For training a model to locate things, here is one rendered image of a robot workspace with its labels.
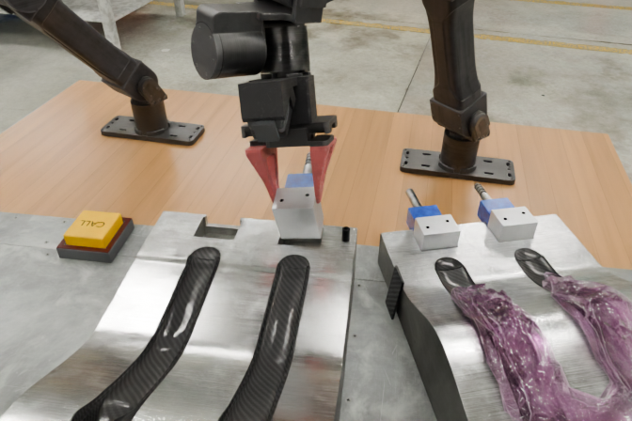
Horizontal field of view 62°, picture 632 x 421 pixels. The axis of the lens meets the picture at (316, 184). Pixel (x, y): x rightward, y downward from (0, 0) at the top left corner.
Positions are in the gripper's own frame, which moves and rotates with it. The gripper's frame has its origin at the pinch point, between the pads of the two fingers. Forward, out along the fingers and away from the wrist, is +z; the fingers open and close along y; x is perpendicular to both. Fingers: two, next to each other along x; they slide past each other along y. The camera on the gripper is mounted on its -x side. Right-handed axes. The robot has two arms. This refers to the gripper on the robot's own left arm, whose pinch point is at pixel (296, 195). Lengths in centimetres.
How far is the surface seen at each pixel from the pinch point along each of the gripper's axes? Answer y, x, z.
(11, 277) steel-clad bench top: -41.1, -1.6, 10.2
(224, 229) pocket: -11.2, 3.2, 5.3
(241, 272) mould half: -6.1, -5.5, 7.6
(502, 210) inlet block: 25.4, 12.5, 6.3
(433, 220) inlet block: 16.1, 8.8, 6.2
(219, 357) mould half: -5.1, -16.3, 11.8
